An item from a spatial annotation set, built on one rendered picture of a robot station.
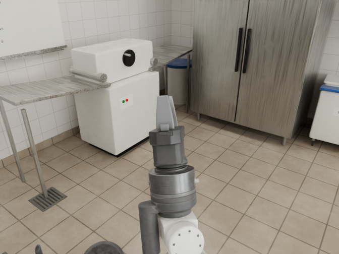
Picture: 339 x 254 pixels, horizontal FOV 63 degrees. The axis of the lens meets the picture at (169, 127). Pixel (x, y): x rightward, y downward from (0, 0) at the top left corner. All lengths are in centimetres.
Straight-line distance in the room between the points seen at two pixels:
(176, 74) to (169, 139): 398
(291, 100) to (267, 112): 32
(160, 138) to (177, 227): 16
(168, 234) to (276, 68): 293
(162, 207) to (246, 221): 206
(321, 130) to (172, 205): 328
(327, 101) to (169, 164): 316
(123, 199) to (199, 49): 208
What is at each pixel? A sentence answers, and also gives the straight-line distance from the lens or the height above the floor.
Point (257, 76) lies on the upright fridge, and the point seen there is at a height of 83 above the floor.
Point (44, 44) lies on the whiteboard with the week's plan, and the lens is 343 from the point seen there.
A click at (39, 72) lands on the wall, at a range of 344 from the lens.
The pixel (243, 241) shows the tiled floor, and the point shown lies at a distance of 240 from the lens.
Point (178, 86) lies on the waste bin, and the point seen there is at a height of 33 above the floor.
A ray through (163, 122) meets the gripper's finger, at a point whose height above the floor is 155.
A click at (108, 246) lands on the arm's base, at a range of 67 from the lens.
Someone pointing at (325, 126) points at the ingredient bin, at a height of 32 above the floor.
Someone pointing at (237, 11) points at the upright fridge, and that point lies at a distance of 341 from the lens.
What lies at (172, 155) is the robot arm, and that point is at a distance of 48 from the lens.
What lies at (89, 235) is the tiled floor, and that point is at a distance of 245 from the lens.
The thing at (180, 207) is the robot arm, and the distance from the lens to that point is 51.
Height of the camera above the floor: 177
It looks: 27 degrees down
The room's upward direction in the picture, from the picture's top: straight up
